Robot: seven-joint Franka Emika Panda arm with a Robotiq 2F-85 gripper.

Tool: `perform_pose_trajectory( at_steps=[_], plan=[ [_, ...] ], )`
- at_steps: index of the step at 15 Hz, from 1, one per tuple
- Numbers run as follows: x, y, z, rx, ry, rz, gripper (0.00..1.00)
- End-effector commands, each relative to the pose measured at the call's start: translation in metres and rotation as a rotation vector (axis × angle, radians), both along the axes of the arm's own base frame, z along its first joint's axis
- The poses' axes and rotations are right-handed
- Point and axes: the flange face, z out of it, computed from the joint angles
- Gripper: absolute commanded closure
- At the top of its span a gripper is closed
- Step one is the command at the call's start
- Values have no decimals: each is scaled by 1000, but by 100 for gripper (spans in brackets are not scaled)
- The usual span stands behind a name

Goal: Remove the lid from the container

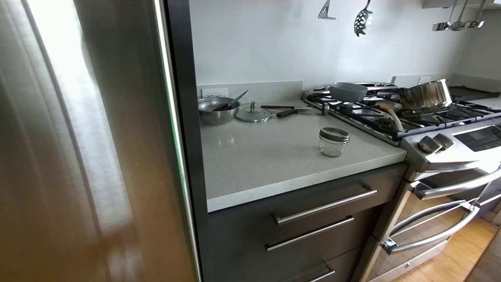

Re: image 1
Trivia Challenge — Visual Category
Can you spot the long silver drawer handle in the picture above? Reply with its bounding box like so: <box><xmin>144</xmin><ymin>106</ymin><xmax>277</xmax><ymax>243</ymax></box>
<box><xmin>309</xmin><ymin>268</ymin><xmax>339</xmax><ymax>282</ymax></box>
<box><xmin>265</xmin><ymin>214</ymin><xmax>357</xmax><ymax>253</ymax></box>
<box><xmin>274</xmin><ymin>188</ymin><xmax>379</xmax><ymax>225</ymax></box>

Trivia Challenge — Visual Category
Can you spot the hanging triangular metal utensil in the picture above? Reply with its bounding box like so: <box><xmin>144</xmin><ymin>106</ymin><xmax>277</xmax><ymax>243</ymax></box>
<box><xmin>317</xmin><ymin>0</ymin><xmax>339</xmax><ymax>22</ymax></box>

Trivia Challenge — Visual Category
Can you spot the wooden spoon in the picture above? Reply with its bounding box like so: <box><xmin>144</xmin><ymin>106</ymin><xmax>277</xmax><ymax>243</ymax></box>
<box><xmin>375</xmin><ymin>100</ymin><xmax>407</xmax><ymax>134</ymax></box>

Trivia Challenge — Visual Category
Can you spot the metal jar lid ring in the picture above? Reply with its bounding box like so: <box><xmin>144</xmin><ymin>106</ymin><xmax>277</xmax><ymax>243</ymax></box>
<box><xmin>318</xmin><ymin>125</ymin><xmax>351</xmax><ymax>144</ymax></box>

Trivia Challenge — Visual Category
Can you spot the silver oven door handle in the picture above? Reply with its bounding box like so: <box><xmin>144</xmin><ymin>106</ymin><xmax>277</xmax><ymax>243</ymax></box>
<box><xmin>381</xmin><ymin>199</ymin><xmax>483</xmax><ymax>257</ymax></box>
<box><xmin>411</xmin><ymin>167</ymin><xmax>501</xmax><ymax>200</ymax></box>

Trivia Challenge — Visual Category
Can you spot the thin black utensil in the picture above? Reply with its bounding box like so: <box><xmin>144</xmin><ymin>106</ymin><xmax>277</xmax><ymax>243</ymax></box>
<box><xmin>260</xmin><ymin>103</ymin><xmax>298</xmax><ymax>111</ymax></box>

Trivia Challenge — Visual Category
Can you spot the clear glass jar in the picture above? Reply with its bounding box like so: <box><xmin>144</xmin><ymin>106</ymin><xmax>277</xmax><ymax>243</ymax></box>
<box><xmin>318</xmin><ymin>134</ymin><xmax>351</xmax><ymax>159</ymax></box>

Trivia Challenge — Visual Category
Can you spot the black handled knife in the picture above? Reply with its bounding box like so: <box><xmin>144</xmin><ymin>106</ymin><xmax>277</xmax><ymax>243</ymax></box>
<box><xmin>276</xmin><ymin>106</ymin><xmax>310</xmax><ymax>119</ymax></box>

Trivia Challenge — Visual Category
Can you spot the shiny stainless steel pot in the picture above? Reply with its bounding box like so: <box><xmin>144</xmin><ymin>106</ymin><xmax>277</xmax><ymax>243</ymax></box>
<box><xmin>398</xmin><ymin>76</ymin><xmax>456</xmax><ymax>112</ymax></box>

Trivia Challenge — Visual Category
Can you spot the stainless steel refrigerator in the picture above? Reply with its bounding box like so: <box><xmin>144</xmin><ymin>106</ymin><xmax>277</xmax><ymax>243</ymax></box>
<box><xmin>0</xmin><ymin>0</ymin><xmax>202</xmax><ymax>282</ymax></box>

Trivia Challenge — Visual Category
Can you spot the dark grey drawer cabinet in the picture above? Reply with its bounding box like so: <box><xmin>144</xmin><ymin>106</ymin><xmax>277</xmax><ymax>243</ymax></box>
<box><xmin>201</xmin><ymin>161</ymin><xmax>409</xmax><ymax>282</ymax></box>

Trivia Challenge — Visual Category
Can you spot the stainless steel mixing bowl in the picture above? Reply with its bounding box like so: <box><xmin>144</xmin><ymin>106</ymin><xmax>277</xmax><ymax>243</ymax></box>
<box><xmin>198</xmin><ymin>95</ymin><xmax>243</xmax><ymax>127</ymax></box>

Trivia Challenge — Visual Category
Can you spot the stainless gas range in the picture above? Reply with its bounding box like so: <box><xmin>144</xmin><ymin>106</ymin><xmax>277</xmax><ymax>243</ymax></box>
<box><xmin>301</xmin><ymin>76</ymin><xmax>501</xmax><ymax>282</ymax></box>

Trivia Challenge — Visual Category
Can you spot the glass pot lid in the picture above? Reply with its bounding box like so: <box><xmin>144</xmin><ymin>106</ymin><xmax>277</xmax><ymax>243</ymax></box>
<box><xmin>234</xmin><ymin>100</ymin><xmax>274</xmax><ymax>125</ymax></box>

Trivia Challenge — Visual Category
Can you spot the hanging slotted spoon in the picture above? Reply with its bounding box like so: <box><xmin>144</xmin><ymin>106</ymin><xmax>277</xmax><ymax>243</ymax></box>
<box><xmin>353</xmin><ymin>0</ymin><xmax>376</xmax><ymax>37</ymax></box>

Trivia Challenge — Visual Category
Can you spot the dark stove knob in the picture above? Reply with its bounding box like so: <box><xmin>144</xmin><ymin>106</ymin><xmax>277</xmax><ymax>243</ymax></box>
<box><xmin>432</xmin><ymin>131</ymin><xmax>456</xmax><ymax>150</ymax></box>
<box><xmin>417</xmin><ymin>134</ymin><xmax>443</xmax><ymax>155</ymax></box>

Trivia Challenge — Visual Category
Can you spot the hanging metal ladle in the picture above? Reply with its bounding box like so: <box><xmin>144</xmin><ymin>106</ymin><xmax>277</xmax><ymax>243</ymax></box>
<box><xmin>448</xmin><ymin>0</ymin><xmax>472</xmax><ymax>33</ymax></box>
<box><xmin>465</xmin><ymin>0</ymin><xmax>489</xmax><ymax>31</ymax></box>
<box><xmin>431</xmin><ymin>0</ymin><xmax>459</xmax><ymax>33</ymax></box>

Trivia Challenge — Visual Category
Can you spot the small grey pot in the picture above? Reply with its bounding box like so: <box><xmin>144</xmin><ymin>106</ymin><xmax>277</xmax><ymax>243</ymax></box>
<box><xmin>329</xmin><ymin>81</ymin><xmax>370</xmax><ymax>103</ymax></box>

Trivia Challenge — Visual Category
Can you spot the dark tall side panel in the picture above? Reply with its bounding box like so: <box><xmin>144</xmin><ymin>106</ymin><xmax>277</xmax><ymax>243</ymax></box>
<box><xmin>163</xmin><ymin>0</ymin><xmax>212</xmax><ymax>282</ymax></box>

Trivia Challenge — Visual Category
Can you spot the dark utensil in bowl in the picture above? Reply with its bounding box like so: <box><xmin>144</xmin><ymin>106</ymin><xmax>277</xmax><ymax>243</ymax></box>
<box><xmin>218</xmin><ymin>87</ymin><xmax>251</xmax><ymax>111</ymax></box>

